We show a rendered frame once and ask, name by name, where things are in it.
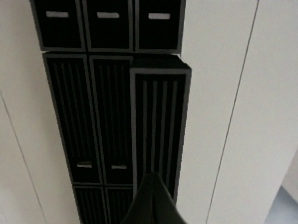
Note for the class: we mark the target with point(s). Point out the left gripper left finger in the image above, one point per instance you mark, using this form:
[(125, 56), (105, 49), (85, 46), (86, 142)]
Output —
[(140, 211)]

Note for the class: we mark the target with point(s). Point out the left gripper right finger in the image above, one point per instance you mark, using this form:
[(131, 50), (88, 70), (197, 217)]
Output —
[(164, 210)]

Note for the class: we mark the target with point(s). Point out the white server rack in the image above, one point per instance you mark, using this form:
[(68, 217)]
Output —
[(242, 120)]

